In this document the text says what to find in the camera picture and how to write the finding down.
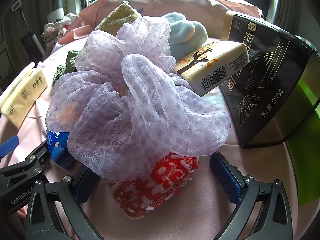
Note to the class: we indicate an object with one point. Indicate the green knitted cloth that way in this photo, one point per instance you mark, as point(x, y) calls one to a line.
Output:
point(68, 67)

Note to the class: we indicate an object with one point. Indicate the pink bed sheet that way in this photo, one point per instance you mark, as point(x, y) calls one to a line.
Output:
point(198, 211)

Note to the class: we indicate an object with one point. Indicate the blue pocket tissue pack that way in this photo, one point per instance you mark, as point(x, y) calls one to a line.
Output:
point(59, 153)

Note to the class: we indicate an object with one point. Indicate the yellow waffle towel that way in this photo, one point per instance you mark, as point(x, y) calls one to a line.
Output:
point(114, 21)

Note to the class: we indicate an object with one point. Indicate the blue plush mouse toy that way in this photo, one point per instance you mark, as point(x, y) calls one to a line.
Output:
point(185, 36)

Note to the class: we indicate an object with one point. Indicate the green storage box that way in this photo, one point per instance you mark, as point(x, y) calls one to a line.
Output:
point(304, 143)

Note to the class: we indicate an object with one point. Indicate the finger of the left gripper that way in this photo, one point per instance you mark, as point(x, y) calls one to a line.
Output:
point(17, 180)
point(9, 146)

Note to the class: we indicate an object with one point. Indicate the cream tree-print tissue pack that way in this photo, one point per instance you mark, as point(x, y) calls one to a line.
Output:
point(211, 65)

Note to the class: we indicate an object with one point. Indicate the purple mesh bath pouf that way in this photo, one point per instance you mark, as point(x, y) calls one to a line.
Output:
point(124, 109)

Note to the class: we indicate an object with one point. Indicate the pile of clothes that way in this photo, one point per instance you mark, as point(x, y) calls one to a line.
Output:
point(53, 32)

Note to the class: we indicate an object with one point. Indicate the pink sheet covered cushion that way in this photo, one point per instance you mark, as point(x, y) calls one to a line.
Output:
point(210, 13)

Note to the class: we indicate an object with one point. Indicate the red white knitted cloth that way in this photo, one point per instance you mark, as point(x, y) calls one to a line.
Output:
point(138, 197)

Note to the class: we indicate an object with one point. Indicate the black tea box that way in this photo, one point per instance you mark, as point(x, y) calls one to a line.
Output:
point(271, 97)

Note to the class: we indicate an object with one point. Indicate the white handled mop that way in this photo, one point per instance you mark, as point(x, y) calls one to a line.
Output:
point(18, 6)

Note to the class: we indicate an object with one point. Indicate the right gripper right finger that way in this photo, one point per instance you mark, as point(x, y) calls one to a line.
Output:
point(274, 218)

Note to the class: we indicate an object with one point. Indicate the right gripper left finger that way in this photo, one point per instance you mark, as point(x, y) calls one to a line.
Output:
point(43, 219)

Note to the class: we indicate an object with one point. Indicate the yellow facial tissue pack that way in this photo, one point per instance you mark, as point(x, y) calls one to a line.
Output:
point(21, 94)

